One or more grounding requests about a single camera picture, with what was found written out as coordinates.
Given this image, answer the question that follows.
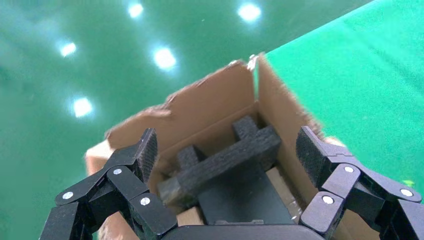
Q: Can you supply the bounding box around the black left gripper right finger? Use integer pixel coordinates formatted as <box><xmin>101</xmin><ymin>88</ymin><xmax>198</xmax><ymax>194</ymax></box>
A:
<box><xmin>295</xmin><ymin>125</ymin><xmax>424</xmax><ymax>240</ymax></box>

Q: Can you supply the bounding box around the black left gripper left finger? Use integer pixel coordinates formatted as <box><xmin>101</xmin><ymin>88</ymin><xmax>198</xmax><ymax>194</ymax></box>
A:
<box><xmin>39</xmin><ymin>127</ymin><xmax>178</xmax><ymax>240</ymax></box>

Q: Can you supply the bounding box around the large open cardboard carton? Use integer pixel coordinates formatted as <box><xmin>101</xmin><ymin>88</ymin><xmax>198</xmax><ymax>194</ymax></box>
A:
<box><xmin>85</xmin><ymin>52</ymin><xmax>382</xmax><ymax>240</ymax></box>

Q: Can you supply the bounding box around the black foam insert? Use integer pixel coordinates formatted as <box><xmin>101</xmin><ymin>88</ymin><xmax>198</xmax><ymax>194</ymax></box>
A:
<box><xmin>157</xmin><ymin>115</ymin><xmax>294</xmax><ymax>226</ymax></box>

